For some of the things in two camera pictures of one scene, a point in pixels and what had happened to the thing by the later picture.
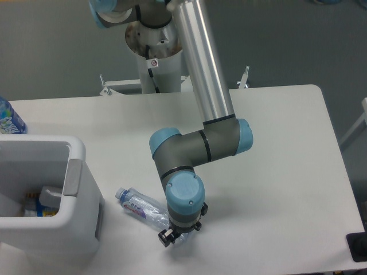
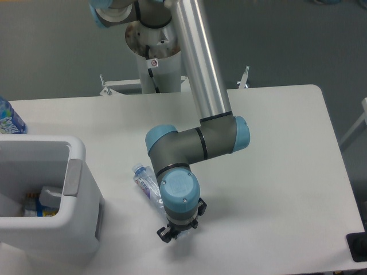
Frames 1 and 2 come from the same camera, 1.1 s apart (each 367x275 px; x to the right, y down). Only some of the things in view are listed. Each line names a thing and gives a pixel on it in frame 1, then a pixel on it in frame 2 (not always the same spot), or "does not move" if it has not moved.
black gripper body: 178,230 does not move
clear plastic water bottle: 150,209 → 147,179
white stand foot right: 242,83 does not move
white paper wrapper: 50,196 does not move
